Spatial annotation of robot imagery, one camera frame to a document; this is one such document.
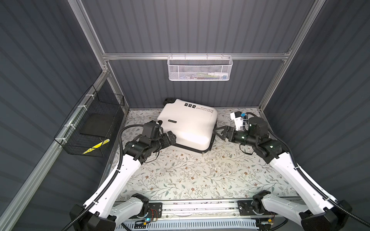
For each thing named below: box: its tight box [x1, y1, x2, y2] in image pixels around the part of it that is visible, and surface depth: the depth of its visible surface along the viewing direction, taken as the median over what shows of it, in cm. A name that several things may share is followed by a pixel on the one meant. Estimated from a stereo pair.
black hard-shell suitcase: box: [156, 98, 218, 155], surface depth 89 cm
